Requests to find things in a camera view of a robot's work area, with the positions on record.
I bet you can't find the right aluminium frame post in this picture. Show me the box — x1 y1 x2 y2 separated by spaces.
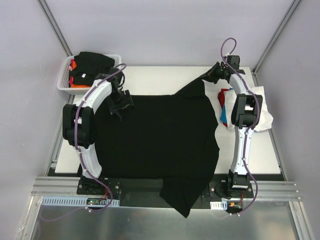
252 0 302 75

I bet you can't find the orange t shirt in basket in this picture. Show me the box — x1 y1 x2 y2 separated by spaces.
68 59 90 88

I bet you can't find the white cable duct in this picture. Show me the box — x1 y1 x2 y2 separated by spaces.
41 196 120 208
210 201 228 211

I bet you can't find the black t shirt in basket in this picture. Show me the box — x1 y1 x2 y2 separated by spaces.
69 51 115 87

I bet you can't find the right white cable duct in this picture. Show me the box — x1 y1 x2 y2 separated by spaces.
210 201 228 211

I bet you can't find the aluminium front rail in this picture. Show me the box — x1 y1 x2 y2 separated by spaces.
31 176 302 202

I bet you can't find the left white cable duct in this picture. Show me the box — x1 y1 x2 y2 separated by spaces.
41 196 120 208

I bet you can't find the white plastic laundry basket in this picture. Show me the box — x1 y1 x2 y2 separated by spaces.
57 54 122 95

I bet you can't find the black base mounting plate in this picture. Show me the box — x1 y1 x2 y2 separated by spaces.
76 174 255 209

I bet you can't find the red t shirt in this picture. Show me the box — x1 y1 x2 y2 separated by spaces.
217 88 233 109

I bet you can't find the aluminium frame post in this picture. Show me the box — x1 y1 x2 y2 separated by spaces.
252 0 302 75
36 0 74 64

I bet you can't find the left aluminium frame post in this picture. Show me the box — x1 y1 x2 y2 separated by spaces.
36 0 74 64

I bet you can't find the white t shirt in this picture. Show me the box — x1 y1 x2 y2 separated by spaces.
223 85 274 133

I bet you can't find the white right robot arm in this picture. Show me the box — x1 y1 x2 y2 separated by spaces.
209 55 263 199

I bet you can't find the black t shirt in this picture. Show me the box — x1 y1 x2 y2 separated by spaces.
69 51 115 87
95 78 220 217

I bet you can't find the pink t shirt in basket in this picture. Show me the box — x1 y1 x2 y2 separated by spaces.
68 59 77 88

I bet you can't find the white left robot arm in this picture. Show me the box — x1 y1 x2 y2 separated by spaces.
62 63 134 195

